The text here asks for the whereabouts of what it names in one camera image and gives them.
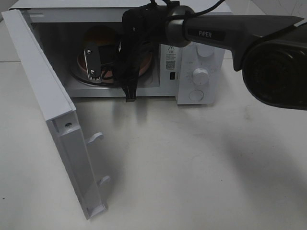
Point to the burger with lettuce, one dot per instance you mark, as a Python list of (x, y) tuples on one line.
[(103, 37)]

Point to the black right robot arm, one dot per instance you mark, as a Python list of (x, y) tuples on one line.
[(270, 51)]

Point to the round white door button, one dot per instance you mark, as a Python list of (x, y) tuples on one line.
[(196, 95)]

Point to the white microwave knob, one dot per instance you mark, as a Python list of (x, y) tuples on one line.
[(204, 51), (200, 76)]

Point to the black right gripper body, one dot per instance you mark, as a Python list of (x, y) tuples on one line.
[(142, 27)]

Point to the glass microwave turntable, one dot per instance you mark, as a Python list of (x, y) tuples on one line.
[(143, 81)]

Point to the white microwave oven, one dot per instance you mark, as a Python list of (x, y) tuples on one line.
[(50, 37)]

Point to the white microwave door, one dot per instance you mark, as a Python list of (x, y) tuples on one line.
[(59, 113)]

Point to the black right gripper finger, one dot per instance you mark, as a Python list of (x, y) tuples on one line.
[(130, 89)]

